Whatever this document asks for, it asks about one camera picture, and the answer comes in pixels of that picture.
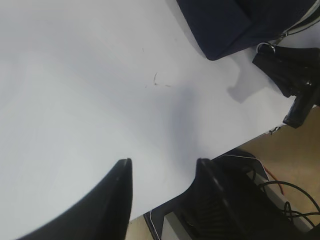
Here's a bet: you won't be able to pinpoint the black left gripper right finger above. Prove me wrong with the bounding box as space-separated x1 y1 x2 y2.
174 158 270 240

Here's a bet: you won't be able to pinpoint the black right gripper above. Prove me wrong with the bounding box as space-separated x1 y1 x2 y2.
252 46 320 129

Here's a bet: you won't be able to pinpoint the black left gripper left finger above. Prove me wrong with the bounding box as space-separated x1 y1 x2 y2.
22 158 133 240

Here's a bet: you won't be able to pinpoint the navy blue lunch bag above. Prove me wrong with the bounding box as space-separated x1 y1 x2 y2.
177 0 320 61

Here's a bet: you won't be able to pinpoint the black base unit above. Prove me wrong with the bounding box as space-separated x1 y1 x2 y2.
144 149 320 240

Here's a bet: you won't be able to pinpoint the white tape scrap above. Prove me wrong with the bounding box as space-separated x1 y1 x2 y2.
267 126 281 135

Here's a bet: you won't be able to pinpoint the black floor cables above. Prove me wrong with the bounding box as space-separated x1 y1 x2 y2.
246 164 320 223

